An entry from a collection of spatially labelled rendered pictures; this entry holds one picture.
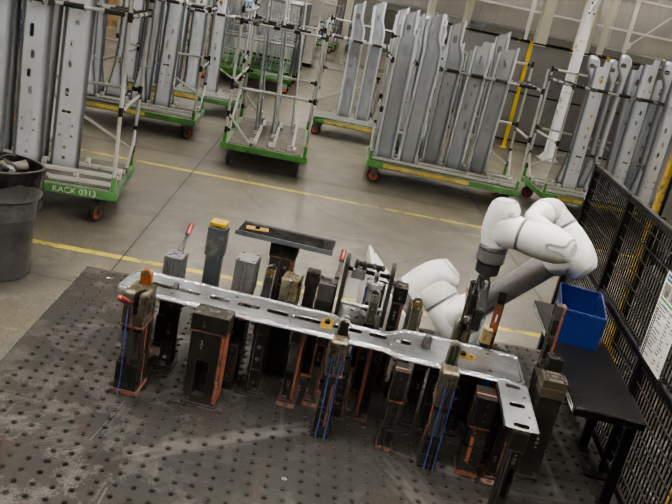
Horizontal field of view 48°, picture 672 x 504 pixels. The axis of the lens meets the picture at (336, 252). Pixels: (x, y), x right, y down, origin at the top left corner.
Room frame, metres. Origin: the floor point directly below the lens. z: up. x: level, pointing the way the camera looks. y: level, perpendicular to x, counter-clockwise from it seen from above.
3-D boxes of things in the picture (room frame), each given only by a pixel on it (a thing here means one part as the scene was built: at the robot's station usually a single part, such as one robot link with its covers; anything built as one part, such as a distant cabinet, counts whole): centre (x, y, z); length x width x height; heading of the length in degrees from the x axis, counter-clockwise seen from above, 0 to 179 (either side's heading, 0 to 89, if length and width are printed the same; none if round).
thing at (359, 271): (2.51, -0.13, 0.94); 0.18 x 0.13 x 0.49; 87
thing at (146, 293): (2.16, 0.57, 0.88); 0.15 x 0.11 x 0.36; 177
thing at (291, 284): (2.48, 0.13, 0.89); 0.13 x 0.11 x 0.38; 177
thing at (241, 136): (9.23, 1.11, 0.88); 1.91 x 1.00 x 1.76; 5
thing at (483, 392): (2.10, -0.55, 0.84); 0.11 x 0.10 x 0.28; 177
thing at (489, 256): (2.29, -0.49, 1.37); 0.09 x 0.09 x 0.06
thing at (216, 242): (2.67, 0.45, 0.92); 0.08 x 0.08 x 0.44; 87
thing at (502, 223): (2.28, -0.50, 1.48); 0.13 x 0.11 x 0.16; 61
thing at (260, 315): (2.31, 0.00, 1.00); 1.38 x 0.22 x 0.02; 87
